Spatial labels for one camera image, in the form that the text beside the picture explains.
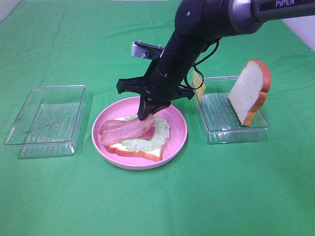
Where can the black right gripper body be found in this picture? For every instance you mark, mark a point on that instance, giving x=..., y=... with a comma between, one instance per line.
x=161, y=82

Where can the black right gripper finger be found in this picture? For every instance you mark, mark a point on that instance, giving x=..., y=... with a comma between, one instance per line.
x=158, y=106
x=146, y=107

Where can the toy lettuce leaf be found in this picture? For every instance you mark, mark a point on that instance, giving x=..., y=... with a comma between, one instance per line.
x=159, y=139

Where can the toy bacon strip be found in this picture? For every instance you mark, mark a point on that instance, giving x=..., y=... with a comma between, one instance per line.
x=113, y=131
x=147, y=134

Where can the toy cheese slice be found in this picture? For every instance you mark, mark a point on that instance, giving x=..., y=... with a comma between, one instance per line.
x=198, y=84

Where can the toy bread slice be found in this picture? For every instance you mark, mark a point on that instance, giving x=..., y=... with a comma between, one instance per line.
x=250, y=91
x=154, y=155

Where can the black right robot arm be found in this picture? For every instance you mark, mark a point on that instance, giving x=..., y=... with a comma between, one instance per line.
x=198, y=25

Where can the pink plate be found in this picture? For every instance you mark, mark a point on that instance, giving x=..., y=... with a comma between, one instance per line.
x=128, y=107

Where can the clear plastic tray right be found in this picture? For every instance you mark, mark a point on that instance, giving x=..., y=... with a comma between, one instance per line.
x=219, y=121

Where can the clear plastic tray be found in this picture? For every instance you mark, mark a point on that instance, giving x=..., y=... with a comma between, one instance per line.
x=49, y=122
x=219, y=121

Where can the clear plastic tray left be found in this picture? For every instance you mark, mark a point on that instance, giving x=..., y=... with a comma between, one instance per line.
x=49, y=122

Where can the green tablecloth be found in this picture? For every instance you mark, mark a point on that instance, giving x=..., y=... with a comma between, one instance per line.
x=264, y=188

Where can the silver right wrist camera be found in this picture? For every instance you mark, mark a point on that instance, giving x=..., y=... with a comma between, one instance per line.
x=145, y=50

